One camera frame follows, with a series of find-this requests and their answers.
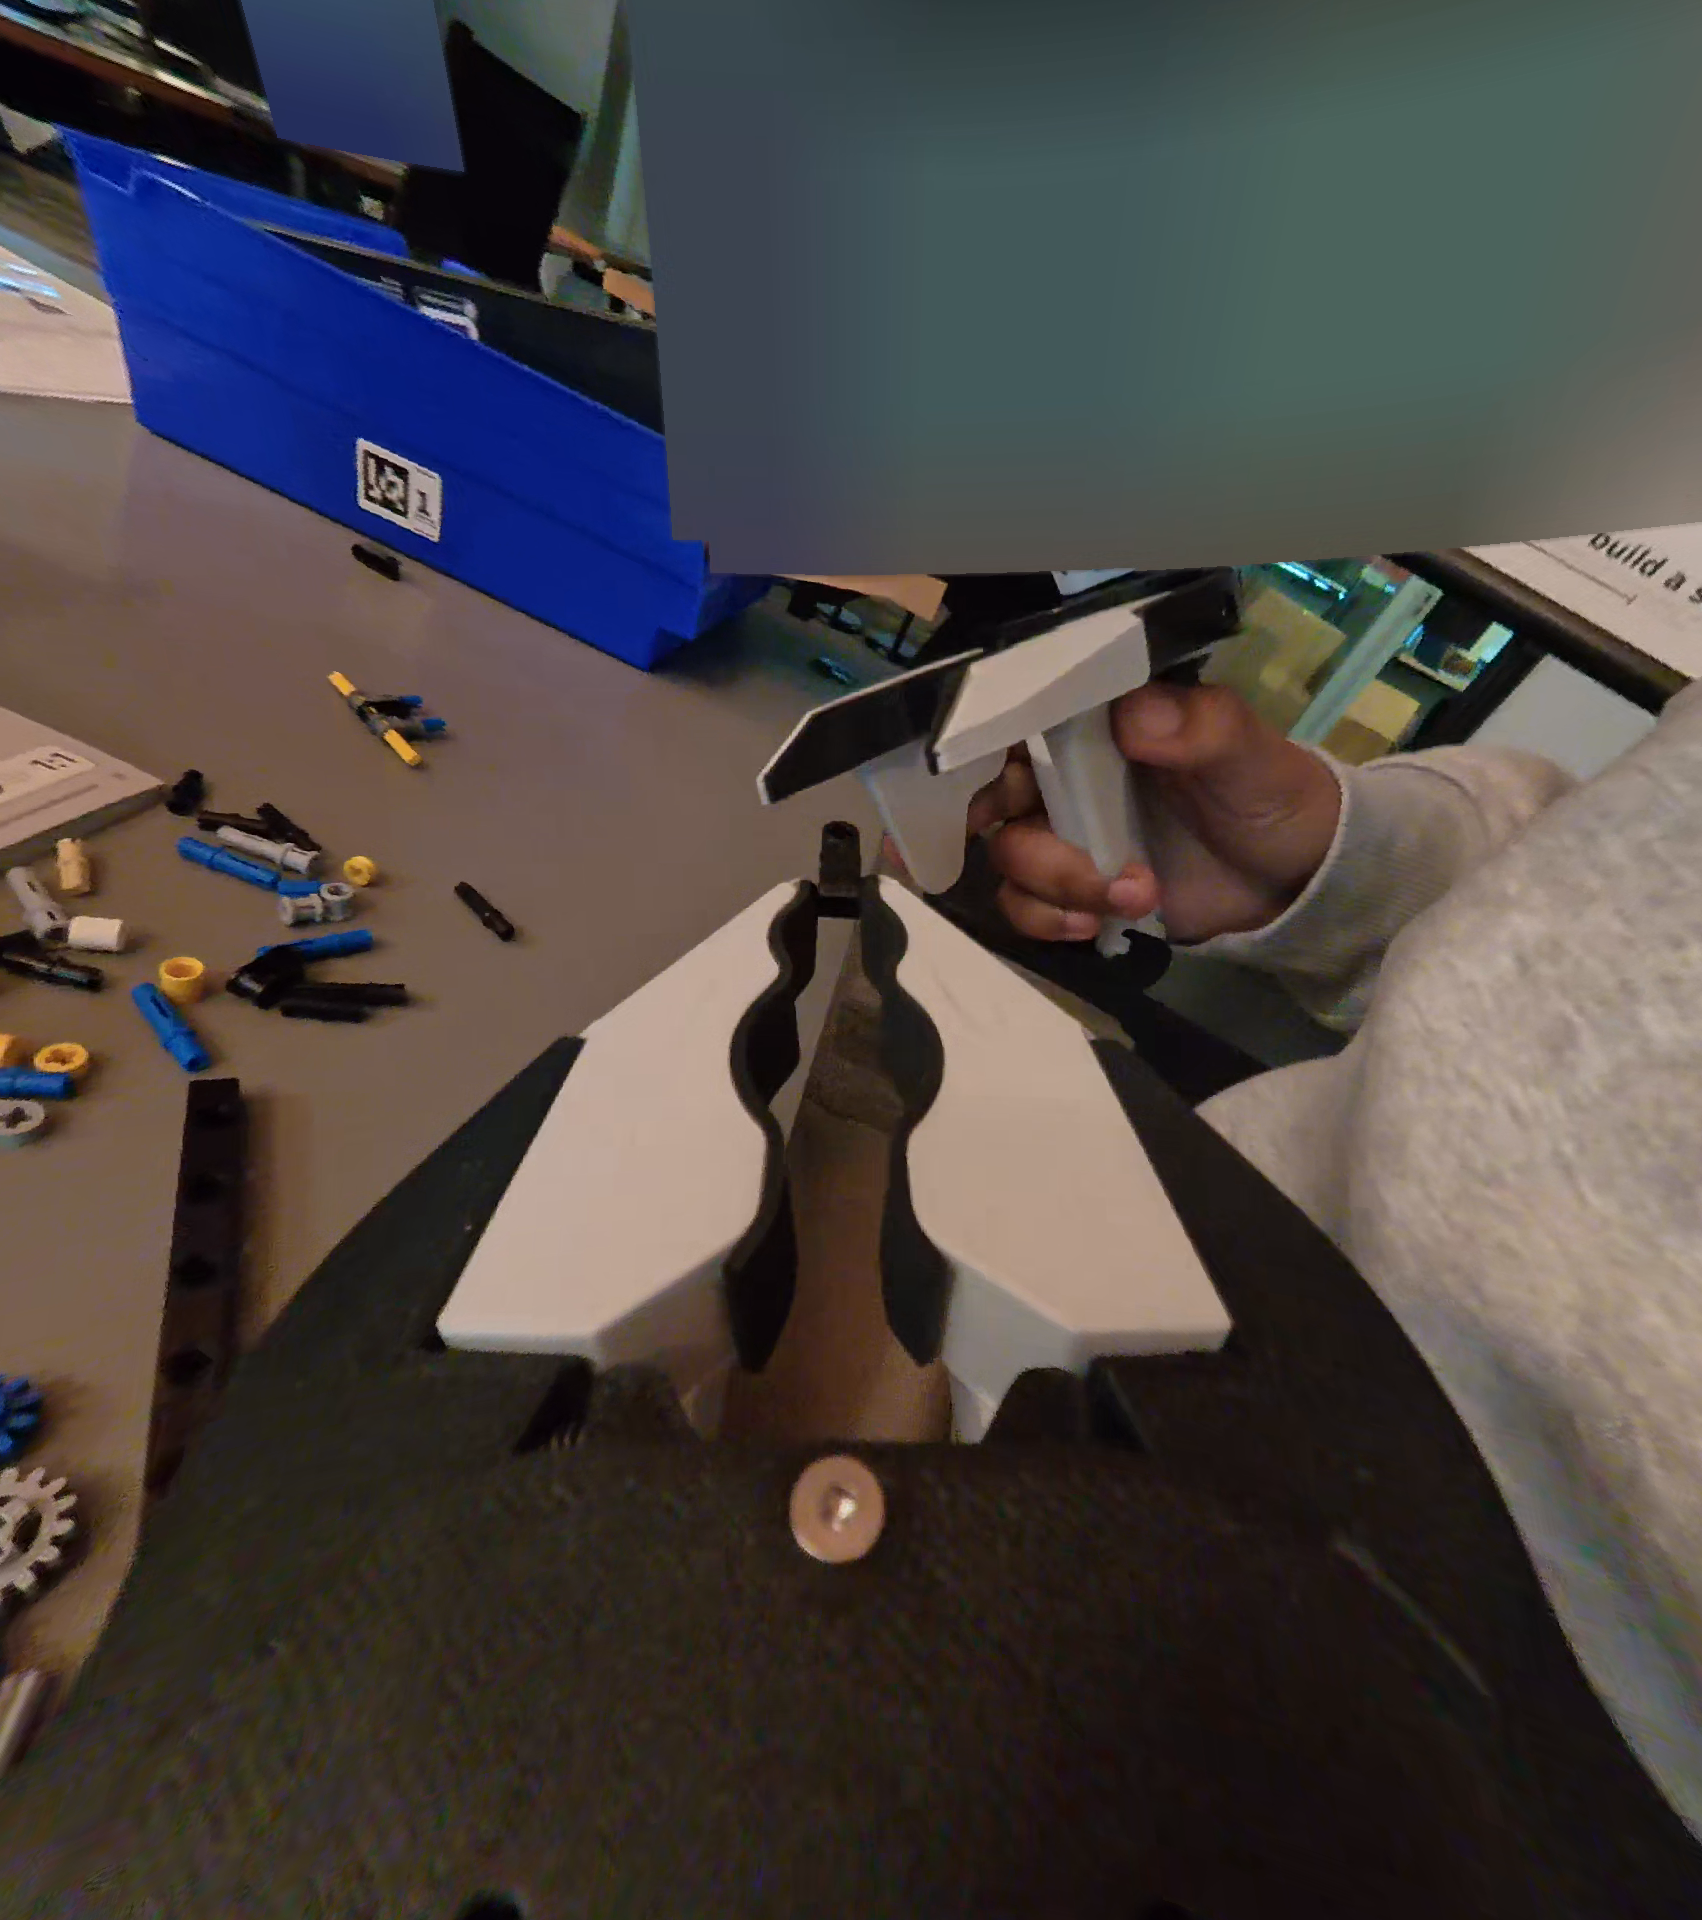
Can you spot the person's right hand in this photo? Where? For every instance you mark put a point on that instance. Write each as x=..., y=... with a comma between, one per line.
x=1227, y=810

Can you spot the black lego beam with holes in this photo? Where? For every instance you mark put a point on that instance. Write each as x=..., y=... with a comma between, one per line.
x=199, y=1291

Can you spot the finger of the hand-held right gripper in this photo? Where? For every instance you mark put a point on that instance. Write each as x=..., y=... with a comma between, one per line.
x=1046, y=690
x=867, y=729

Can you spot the tan lego pin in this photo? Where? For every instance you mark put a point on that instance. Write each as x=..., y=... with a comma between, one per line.
x=73, y=867

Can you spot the light grey lego pin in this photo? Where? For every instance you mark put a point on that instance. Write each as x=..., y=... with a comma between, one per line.
x=267, y=848

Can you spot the person's tan pants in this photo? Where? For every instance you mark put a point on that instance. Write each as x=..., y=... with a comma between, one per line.
x=851, y=1274

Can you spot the person's right forearm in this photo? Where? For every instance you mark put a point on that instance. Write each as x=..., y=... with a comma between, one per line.
x=1436, y=870

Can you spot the small black lego connector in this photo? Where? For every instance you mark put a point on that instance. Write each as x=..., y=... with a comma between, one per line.
x=185, y=792

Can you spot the black lego connector block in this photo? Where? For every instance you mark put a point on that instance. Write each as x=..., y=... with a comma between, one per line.
x=263, y=975

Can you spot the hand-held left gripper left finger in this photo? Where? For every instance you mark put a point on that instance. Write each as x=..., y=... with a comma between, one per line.
x=610, y=1185

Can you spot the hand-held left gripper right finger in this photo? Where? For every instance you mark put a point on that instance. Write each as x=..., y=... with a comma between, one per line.
x=1046, y=1185

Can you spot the yellow cross-hole lego bush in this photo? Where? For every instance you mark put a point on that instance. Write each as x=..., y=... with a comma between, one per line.
x=61, y=1059

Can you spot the cardboard box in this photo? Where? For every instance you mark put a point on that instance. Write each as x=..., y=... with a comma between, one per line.
x=1295, y=645

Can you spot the blue plastic bin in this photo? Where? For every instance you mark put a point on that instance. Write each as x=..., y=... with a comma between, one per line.
x=280, y=405

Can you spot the white printed sheet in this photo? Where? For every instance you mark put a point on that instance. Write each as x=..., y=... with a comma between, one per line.
x=1661, y=592

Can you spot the yellow round lego bush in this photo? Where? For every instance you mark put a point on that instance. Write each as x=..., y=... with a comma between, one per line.
x=183, y=978

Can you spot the black lego pin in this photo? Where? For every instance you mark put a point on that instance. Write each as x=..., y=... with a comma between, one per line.
x=287, y=826
x=49, y=964
x=841, y=862
x=356, y=993
x=375, y=560
x=484, y=910
x=233, y=823
x=326, y=1012

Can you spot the white lego cylinder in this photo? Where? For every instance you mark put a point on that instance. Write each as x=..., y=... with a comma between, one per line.
x=98, y=932

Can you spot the blue and grey lego connector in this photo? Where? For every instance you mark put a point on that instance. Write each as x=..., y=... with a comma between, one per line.
x=317, y=903

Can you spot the yellow axle lego assembly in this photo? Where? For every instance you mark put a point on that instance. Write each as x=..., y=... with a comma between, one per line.
x=386, y=716

